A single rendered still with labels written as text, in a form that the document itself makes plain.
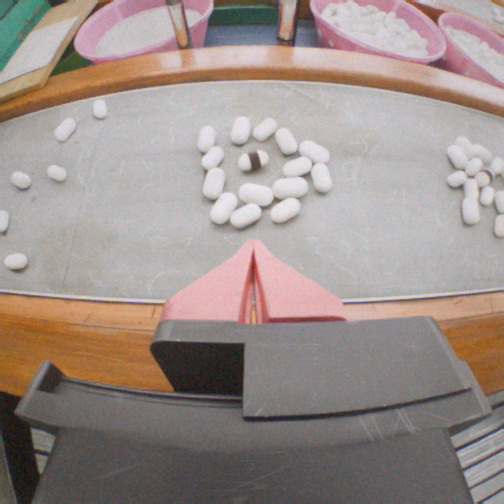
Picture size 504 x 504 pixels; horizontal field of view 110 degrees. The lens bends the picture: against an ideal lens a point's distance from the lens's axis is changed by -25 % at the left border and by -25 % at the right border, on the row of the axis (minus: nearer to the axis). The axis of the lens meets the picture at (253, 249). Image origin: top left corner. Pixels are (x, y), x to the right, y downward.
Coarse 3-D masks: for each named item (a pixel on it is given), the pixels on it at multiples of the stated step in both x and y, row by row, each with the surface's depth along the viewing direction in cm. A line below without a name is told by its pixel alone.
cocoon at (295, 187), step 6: (282, 180) 24; (288, 180) 24; (294, 180) 24; (300, 180) 24; (276, 186) 24; (282, 186) 23; (288, 186) 23; (294, 186) 24; (300, 186) 24; (306, 186) 24; (276, 192) 24; (282, 192) 24; (288, 192) 24; (294, 192) 24; (300, 192) 24; (282, 198) 24
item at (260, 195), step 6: (246, 186) 24; (252, 186) 24; (258, 186) 24; (264, 186) 24; (240, 192) 24; (246, 192) 23; (252, 192) 23; (258, 192) 23; (264, 192) 23; (270, 192) 24; (240, 198) 24; (246, 198) 24; (252, 198) 24; (258, 198) 24; (264, 198) 23; (270, 198) 24; (258, 204) 24; (264, 204) 24
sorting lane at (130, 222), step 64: (0, 128) 30; (128, 128) 28; (192, 128) 28; (320, 128) 28; (384, 128) 28; (448, 128) 28; (0, 192) 27; (64, 192) 26; (128, 192) 26; (192, 192) 26; (320, 192) 26; (384, 192) 26; (448, 192) 26; (0, 256) 24; (64, 256) 24; (128, 256) 24; (192, 256) 24; (320, 256) 24; (384, 256) 24; (448, 256) 24
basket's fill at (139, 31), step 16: (144, 16) 36; (160, 16) 37; (192, 16) 36; (112, 32) 36; (128, 32) 35; (144, 32) 34; (160, 32) 34; (96, 48) 34; (112, 48) 34; (128, 48) 33
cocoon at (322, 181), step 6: (312, 168) 25; (318, 168) 24; (324, 168) 24; (312, 174) 25; (318, 174) 24; (324, 174) 24; (318, 180) 24; (324, 180) 24; (330, 180) 24; (318, 186) 24; (324, 186) 24; (330, 186) 24
